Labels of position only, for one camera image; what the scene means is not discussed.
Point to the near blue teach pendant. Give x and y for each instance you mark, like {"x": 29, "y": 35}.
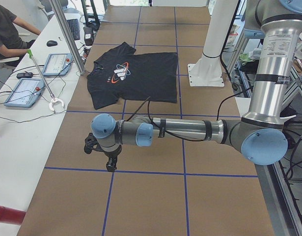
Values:
{"x": 26, "y": 93}

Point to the red cylinder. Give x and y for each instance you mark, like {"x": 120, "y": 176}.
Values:
{"x": 11, "y": 216}

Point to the black phone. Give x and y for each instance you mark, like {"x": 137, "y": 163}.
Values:
{"x": 24, "y": 75}

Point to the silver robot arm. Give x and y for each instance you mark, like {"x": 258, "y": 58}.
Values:
{"x": 258, "y": 134}

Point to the white central pedestal column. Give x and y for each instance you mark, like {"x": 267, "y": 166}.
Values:
{"x": 207, "y": 71}

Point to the black computer mouse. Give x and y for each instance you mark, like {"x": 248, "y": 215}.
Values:
{"x": 51, "y": 43}

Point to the black printed t-shirt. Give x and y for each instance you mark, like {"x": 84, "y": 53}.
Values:
{"x": 120, "y": 73}

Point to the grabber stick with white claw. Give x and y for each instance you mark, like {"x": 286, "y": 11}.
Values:
{"x": 54, "y": 99}

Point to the aluminium frame post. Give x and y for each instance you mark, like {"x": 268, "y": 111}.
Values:
{"x": 57, "y": 9}

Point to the far blue teach pendant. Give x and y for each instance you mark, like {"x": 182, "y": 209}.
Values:
{"x": 57, "y": 64}

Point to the black keyboard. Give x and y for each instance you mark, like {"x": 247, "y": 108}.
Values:
{"x": 74, "y": 27}

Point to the blue teach pendant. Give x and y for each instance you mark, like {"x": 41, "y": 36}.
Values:
{"x": 26, "y": 93}
{"x": 57, "y": 64}

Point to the seated person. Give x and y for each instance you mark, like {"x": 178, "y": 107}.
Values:
{"x": 11, "y": 45}

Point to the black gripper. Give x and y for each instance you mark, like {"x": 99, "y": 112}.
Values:
{"x": 112, "y": 154}

